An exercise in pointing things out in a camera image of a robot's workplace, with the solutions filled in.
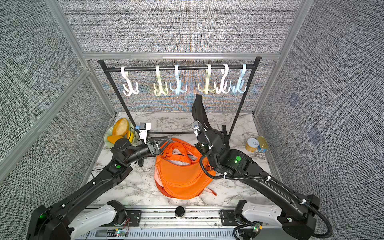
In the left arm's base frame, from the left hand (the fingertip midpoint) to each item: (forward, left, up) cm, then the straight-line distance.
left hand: (172, 139), depth 65 cm
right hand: (+3, -15, +3) cm, 16 cm away
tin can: (+12, -47, -26) cm, 56 cm away
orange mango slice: (+20, +42, -27) cm, 54 cm away
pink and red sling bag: (-11, +9, -26) cm, 29 cm away
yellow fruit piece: (+25, +32, -30) cm, 50 cm away
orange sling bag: (-7, -4, -22) cm, 23 cm away
